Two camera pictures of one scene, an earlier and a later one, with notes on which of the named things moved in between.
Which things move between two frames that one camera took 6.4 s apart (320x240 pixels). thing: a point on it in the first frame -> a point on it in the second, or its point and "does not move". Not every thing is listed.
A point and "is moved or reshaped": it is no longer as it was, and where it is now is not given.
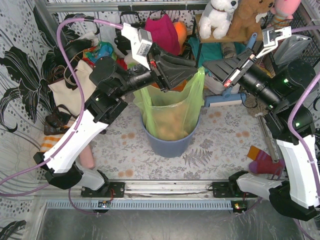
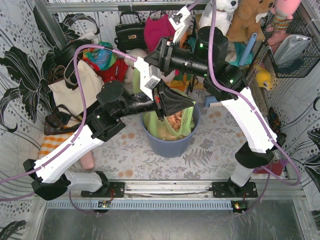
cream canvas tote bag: (69, 98) does not move
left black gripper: (157, 72) -> (159, 102)
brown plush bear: (244, 22) does not move
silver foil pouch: (290, 48) does not move
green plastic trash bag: (170, 115) is moved or reshaped
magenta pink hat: (164, 33) does not move
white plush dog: (216, 16) does not move
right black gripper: (236, 72) -> (166, 58)
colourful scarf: (102, 49) does not move
